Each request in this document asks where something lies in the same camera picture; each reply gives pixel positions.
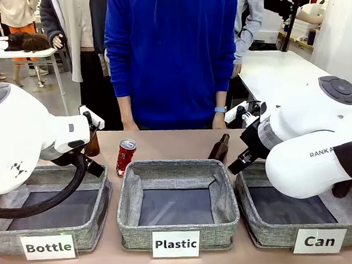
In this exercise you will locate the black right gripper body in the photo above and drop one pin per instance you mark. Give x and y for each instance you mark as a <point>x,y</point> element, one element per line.
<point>255,139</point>

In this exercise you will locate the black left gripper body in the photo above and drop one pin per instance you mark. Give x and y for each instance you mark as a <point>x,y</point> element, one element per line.
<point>63,159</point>

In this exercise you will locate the brown glass bottle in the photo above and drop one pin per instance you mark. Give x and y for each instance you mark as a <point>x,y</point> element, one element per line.
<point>219,150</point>
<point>94,147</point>

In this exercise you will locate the dented red soda can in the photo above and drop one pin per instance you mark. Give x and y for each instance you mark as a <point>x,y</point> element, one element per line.
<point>125,159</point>

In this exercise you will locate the person's right forearm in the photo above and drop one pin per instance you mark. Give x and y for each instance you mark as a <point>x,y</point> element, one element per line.
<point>125,109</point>

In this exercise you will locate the person's left forearm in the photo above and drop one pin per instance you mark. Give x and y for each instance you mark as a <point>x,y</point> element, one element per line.
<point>221,98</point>

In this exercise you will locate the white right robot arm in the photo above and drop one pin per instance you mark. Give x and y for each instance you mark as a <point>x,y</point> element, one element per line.
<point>300,166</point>

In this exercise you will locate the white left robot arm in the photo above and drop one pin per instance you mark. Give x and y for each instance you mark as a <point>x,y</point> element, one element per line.
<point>14,133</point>

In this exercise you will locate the bare forearm of background person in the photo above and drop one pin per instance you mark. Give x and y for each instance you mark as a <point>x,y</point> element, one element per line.
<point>309,17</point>

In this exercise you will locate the grey fabric basket labelled Bottle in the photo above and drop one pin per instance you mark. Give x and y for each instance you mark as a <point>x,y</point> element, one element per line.
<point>89,233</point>

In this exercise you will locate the grey fabric basket labelled Can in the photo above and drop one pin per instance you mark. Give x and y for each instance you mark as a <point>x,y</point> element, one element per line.
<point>269,234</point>

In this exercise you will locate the grey fabric basket labelled Plastic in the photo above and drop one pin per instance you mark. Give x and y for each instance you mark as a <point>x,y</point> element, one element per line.
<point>175,224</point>

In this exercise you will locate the white Can label card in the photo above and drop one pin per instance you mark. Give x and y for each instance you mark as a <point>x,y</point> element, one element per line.
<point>319,241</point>

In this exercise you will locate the person's left hand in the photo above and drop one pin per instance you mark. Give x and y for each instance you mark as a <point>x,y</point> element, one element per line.
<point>218,122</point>

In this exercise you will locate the person's right hand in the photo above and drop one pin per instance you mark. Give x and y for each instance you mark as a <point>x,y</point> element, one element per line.
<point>131,126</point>

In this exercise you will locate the grey shirt person's hand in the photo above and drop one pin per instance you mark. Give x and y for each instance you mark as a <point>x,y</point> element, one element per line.
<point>236,70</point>

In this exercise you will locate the beige coat figure's hand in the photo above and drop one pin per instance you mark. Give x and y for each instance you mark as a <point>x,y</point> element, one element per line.
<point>58,41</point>

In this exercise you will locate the light blue wrist watch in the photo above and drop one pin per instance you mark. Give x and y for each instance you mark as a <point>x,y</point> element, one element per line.
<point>221,109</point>

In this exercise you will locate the large white side table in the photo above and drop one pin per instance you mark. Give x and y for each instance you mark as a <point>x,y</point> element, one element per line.
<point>277,72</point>

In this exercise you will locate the white Bottle label card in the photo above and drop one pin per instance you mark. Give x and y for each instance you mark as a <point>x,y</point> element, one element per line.
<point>48,247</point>

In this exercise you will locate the white Plastic label card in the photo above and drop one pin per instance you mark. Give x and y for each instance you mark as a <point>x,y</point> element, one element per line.
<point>176,244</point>

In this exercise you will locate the white storage box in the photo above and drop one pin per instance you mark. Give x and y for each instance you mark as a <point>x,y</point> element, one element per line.
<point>269,27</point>

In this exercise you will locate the dark blue bottle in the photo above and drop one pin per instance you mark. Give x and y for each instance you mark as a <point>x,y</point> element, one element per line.
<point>311,37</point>

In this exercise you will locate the person in blue sweater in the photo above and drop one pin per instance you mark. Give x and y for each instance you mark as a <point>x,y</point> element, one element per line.
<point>171,57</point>

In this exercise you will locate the black stand pole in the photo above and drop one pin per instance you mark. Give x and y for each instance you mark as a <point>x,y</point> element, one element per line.
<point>289,26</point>

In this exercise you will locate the person in grey shirt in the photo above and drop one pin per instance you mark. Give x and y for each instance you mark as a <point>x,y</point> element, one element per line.
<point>249,16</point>

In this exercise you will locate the brown furry object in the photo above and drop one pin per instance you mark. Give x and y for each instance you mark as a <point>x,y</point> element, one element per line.
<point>28,41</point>

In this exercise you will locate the figure in beige coat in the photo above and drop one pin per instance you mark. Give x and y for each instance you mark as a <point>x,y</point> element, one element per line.
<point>77,30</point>

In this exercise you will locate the person in orange trousers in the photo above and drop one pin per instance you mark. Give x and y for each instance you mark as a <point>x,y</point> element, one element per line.
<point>19,13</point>

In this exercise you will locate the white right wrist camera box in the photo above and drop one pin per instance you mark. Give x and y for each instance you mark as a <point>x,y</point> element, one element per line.
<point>231,115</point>

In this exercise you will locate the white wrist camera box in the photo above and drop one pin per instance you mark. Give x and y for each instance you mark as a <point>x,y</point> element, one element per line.
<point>95,119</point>
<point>231,115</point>

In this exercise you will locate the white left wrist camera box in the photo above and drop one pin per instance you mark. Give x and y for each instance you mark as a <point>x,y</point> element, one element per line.
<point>95,119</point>

